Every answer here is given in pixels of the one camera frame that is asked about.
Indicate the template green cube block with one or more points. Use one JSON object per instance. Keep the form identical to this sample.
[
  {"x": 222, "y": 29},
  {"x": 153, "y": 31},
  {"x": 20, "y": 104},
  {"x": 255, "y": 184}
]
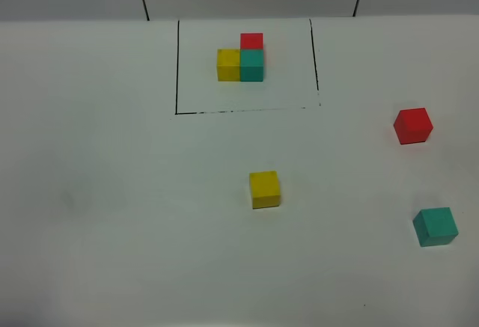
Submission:
[{"x": 251, "y": 65}]

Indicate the template yellow cube block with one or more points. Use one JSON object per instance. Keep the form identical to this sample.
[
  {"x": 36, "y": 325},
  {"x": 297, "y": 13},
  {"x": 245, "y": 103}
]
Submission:
[{"x": 228, "y": 65}]

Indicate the template red cube block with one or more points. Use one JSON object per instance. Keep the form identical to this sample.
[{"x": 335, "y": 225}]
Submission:
[{"x": 251, "y": 41}]

